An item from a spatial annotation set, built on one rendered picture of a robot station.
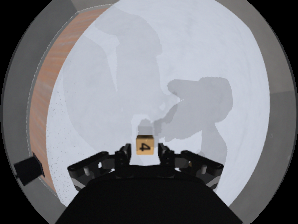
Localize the small brown cube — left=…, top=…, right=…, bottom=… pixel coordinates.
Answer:
left=136, top=135, right=154, bottom=155

